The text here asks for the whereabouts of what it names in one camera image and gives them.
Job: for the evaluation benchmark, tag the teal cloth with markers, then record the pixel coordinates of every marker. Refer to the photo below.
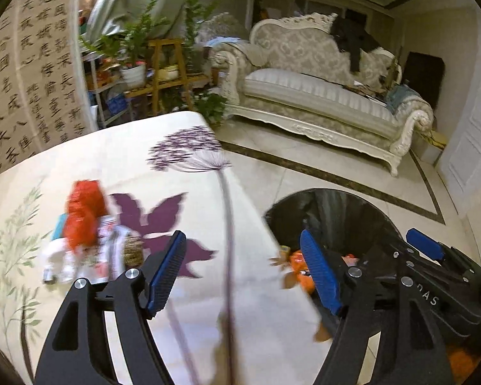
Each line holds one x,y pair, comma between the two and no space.
401,98

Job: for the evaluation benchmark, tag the light blue packet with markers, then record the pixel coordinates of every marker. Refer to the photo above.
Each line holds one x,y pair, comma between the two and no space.
59,227

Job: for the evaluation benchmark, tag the brown paper scraps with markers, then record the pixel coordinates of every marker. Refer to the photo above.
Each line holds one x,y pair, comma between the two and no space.
368,88

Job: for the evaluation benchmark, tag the orange plastic bag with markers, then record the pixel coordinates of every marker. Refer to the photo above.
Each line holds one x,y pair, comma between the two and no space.
298,266

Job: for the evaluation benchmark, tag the tall green houseplant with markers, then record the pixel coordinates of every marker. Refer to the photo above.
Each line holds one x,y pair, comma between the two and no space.
192,8

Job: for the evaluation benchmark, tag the potted plant in white pot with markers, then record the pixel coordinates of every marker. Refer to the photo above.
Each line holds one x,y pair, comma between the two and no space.
133,76

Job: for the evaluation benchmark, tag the blue crate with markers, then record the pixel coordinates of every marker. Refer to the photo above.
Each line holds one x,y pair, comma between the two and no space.
117,105

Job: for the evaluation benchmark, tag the grey curtain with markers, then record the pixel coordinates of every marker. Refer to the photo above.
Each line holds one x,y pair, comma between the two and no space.
116,4

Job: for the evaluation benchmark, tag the grey patterned armchair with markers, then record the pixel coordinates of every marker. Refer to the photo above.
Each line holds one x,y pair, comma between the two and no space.
224,24

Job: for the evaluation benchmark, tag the small green floor plant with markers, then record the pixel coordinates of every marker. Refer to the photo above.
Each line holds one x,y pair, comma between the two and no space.
210,106

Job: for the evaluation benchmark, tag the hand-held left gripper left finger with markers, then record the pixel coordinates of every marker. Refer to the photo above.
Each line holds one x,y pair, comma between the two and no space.
166,272

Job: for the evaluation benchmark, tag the white metal rack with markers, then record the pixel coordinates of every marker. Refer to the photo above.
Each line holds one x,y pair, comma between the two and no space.
93,88

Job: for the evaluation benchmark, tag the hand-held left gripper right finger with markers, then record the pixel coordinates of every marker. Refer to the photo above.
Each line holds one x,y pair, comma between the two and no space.
318,272

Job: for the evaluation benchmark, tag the floral tablecloth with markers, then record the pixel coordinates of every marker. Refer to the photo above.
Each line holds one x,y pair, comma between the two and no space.
104,156

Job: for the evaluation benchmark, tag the trash bin with black liner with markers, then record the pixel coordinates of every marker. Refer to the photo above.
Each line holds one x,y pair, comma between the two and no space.
336,212

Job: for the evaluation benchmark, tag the black garment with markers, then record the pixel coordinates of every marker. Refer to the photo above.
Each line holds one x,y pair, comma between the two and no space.
348,32

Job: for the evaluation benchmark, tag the black rectangular panel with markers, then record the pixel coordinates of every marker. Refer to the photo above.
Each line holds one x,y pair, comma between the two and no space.
425,80

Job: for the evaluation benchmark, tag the cream ornate sofa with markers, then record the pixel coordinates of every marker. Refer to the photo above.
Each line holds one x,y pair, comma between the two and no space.
304,88

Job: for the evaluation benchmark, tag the red plastic bag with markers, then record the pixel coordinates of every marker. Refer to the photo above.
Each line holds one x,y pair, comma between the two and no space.
84,216

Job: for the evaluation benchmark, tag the wooden step stool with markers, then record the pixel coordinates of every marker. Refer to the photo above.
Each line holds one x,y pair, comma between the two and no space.
166,42

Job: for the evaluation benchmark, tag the calligraphy folding screen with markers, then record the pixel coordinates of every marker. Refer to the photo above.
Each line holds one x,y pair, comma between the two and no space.
36,68

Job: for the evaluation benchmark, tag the yellow pot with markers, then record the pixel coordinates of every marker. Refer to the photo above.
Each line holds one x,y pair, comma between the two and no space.
167,73

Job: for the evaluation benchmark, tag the white panelled door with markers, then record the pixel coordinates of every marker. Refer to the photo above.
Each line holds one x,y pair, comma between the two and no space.
473,128

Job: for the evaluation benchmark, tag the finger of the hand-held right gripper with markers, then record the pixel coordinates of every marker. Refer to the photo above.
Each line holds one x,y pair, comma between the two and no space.
425,244
445,288

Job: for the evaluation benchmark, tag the white printed wrapper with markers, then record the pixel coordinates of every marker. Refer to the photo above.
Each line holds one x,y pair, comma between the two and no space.
110,248

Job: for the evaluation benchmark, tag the brown wicker ball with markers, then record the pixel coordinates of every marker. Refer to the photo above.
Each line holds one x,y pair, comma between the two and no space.
133,250

